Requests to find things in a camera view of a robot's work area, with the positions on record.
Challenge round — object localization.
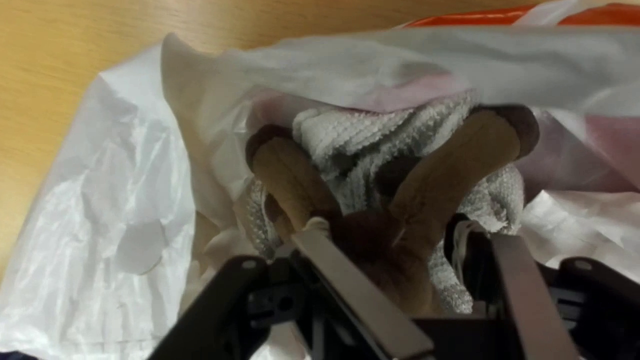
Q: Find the white knit towel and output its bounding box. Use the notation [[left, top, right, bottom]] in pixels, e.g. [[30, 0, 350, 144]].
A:
[[237, 97, 529, 316]]

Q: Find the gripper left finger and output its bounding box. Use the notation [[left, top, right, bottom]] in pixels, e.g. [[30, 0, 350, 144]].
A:
[[290, 216, 437, 360]]

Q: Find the white orange plastic bag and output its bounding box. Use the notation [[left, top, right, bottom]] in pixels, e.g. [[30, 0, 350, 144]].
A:
[[0, 0, 640, 360]]

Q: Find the brown moose toy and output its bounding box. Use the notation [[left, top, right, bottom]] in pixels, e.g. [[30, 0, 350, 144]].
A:
[[244, 104, 543, 318]]

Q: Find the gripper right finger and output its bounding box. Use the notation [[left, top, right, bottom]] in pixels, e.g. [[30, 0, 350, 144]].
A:
[[488, 231, 583, 360]]

